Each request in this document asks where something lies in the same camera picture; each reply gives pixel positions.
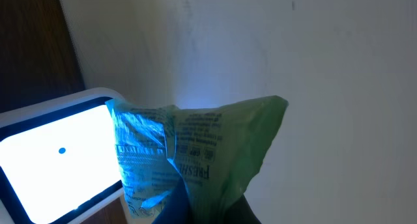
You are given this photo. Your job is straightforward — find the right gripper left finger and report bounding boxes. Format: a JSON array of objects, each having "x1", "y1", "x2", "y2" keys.
[{"x1": 152, "y1": 179, "x2": 192, "y2": 224}]

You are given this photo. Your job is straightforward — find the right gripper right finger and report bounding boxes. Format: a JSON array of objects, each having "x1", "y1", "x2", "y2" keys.
[{"x1": 223, "y1": 195, "x2": 261, "y2": 224}]

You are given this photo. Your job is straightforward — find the teal tissue pack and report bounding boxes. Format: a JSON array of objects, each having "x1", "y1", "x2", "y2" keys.
[{"x1": 106, "y1": 96, "x2": 289, "y2": 223}]

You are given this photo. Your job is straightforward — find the white barcode scanner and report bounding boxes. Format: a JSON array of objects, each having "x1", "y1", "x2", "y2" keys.
[{"x1": 1, "y1": 87, "x2": 123, "y2": 223}]

